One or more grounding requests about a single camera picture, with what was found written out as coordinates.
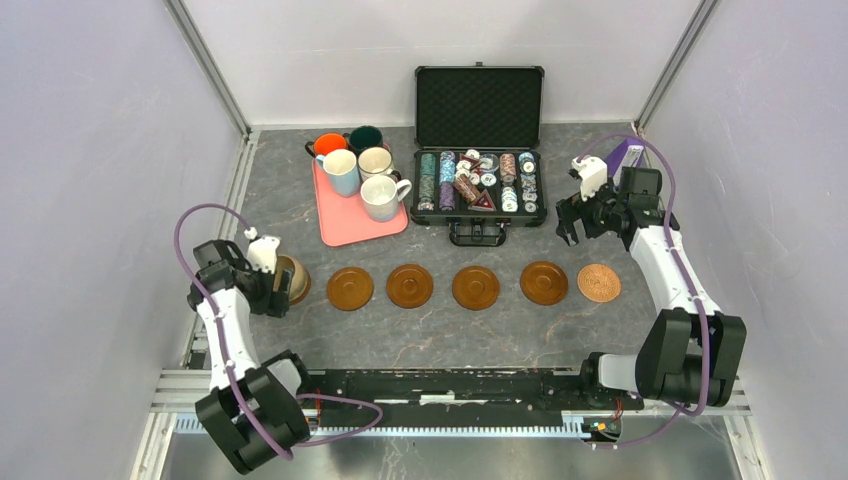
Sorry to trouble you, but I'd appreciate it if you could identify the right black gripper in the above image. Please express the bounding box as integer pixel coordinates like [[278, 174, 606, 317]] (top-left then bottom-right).
[[556, 174, 626, 247]]

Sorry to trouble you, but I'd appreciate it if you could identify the beige ceramic mug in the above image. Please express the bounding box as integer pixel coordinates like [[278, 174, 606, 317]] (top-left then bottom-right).
[[276, 255, 312, 305]]

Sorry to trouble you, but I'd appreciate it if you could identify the wooden coaster two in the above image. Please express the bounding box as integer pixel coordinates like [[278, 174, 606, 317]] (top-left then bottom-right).
[[326, 266, 374, 311]]

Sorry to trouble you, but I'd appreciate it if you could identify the wooden coaster five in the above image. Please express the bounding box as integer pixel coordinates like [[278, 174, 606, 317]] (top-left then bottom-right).
[[520, 261, 569, 306]]

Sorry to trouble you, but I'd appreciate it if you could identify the wooden coaster four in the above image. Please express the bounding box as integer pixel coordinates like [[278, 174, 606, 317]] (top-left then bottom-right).
[[452, 265, 500, 311]]

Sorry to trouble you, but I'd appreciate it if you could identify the wooden coaster three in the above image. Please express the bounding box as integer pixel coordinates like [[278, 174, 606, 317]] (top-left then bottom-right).
[[386, 264, 434, 309]]

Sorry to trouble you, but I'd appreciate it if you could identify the white mug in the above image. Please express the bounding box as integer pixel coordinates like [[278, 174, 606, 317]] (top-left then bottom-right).
[[360, 175, 412, 223]]

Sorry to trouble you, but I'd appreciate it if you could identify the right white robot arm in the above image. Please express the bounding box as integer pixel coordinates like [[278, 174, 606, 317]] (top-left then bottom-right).
[[556, 157, 747, 416]]

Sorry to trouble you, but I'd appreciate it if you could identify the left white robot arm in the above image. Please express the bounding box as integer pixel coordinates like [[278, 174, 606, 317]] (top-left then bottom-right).
[[187, 235, 314, 475]]

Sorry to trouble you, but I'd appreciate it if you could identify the purple metronome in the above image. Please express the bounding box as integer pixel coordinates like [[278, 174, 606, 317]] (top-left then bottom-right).
[[604, 137, 645, 187]]

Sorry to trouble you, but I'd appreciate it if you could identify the pink serving tray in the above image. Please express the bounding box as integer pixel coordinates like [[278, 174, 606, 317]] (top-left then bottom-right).
[[312, 155, 409, 247]]

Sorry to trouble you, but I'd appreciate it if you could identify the black poker chip case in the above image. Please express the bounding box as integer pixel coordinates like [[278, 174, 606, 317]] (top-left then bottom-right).
[[409, 65, 547, 247]]

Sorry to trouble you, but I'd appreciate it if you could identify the light blue mug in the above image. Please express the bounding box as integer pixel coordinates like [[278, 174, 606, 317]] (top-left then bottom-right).
[[316, 149, 360, 198]]

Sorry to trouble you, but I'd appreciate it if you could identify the orange mug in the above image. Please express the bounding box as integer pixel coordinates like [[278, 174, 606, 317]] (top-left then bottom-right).
[[304, 132, 349, 158]]

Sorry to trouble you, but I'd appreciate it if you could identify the dark green mug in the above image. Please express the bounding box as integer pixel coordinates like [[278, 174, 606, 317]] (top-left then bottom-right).
[[347, 125, 384, 155]]

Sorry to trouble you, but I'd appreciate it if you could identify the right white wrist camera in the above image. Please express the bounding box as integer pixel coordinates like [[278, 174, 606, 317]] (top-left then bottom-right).
[[571, 156, 608, 201]]

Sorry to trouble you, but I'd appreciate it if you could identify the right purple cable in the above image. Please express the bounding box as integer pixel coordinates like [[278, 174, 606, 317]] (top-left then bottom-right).
[[572, 132, 713, 452]]

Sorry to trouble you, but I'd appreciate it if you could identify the cream mug dark handle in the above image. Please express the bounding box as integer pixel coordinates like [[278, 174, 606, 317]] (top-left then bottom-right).
[[357, 147, 403, 182]]

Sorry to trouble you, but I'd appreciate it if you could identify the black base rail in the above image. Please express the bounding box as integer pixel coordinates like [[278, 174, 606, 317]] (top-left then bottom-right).
[[296, 367, 644, 430]]

